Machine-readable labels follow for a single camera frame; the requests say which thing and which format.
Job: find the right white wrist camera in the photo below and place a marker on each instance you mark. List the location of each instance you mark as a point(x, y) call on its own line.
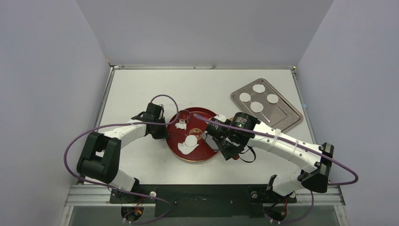
point(221, 118)

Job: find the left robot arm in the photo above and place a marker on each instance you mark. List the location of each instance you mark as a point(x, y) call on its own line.
point(100, 156)

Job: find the rectangular steel tray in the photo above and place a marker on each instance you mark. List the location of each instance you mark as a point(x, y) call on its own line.
point(282, 115)

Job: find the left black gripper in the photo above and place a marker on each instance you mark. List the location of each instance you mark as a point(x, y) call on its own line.
point(163, 135)

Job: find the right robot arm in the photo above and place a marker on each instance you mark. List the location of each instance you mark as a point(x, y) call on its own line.
point(313, 161)

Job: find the round cut dough wrapper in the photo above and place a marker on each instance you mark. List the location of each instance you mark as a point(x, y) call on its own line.
point(191, 141)

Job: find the white dumpling wrapper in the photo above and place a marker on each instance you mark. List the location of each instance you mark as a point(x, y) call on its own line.
point(256, 107)
point(258, 88)
point(272, 98)
point(244, 97)

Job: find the white dough piece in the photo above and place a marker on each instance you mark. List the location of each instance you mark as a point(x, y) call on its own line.
point(184, 149)

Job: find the torn white dough scrap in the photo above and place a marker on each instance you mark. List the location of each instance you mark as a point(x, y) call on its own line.
point(181, 126)

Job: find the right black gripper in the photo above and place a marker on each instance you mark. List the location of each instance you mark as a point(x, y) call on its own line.
point(216, 132)

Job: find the aluminium frame rail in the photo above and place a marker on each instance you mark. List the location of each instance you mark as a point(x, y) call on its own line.
point(94, 195)

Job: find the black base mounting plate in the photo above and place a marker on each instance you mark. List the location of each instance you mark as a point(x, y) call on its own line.
point(252, 200)

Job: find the round red lacquer tray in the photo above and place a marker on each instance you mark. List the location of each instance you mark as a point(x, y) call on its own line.
point(194, 127)

